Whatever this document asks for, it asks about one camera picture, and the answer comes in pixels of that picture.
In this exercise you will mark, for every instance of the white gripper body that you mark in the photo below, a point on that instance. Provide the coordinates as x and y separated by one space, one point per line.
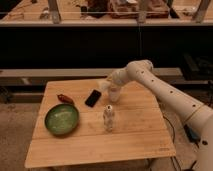
111 81

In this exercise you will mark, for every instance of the white ceramic cup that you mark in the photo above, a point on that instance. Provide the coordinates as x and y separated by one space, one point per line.
114 93

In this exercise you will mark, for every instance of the black foot pedal box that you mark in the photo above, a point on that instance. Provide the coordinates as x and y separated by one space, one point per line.
192 136

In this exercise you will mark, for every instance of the small reddish-brown object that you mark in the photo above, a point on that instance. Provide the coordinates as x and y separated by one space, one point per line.
65 99

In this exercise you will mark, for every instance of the black smartphone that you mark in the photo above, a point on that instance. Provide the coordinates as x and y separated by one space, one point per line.
93 98

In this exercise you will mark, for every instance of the wooden table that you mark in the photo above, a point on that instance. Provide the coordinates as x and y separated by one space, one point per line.
139 129

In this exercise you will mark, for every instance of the green ceramic bowl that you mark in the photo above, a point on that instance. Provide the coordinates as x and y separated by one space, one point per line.
61 119

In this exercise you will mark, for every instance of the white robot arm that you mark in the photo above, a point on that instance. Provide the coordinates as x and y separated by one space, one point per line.
197 115

